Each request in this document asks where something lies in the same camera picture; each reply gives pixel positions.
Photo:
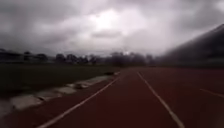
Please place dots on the row of trees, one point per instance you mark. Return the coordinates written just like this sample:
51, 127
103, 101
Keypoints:
100, 59

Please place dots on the red running track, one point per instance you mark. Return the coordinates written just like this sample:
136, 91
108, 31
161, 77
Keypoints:
126, 103

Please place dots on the pale concrete kerb strip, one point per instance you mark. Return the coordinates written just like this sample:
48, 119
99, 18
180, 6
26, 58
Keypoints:
43, 96

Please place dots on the dark grass field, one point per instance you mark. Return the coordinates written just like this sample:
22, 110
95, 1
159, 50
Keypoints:
40, 75

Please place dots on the dark building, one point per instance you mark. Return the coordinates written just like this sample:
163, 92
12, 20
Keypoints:
203, 46

